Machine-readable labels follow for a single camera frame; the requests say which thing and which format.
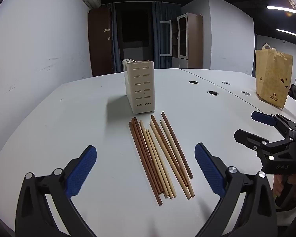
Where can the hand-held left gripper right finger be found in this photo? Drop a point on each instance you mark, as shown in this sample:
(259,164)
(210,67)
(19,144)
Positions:
(209,167)

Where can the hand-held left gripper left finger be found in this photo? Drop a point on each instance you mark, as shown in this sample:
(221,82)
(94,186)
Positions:
(81,172)

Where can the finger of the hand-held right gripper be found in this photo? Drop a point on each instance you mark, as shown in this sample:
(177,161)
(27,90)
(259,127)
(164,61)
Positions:
(261,118)
(249,139)

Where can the pile of wooden chopsticks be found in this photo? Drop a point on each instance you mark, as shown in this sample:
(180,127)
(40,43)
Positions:
(150,153)

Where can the cream plastic utensil holder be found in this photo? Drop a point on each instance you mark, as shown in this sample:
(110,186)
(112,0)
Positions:
(140,86)

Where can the person's right hand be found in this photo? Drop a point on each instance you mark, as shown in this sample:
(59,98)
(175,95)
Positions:
(277,185)

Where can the yellow paper shopping bag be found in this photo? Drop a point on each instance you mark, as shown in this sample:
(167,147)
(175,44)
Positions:
(271,79)

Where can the ceiling light strip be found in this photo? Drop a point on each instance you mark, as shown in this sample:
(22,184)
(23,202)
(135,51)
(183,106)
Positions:
(281,8)
(289,33)

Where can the brown glass-door cabinet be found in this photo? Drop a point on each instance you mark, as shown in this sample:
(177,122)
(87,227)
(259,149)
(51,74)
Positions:
(194,42)

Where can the white-framed glass cabinet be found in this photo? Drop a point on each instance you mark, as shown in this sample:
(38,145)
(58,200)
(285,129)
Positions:
(165,38)

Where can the dark brown wooden door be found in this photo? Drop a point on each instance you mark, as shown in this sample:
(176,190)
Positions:
(98,42)

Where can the blue curtain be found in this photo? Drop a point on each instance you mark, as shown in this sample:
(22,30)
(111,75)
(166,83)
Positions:
(117,42)
(156,12)

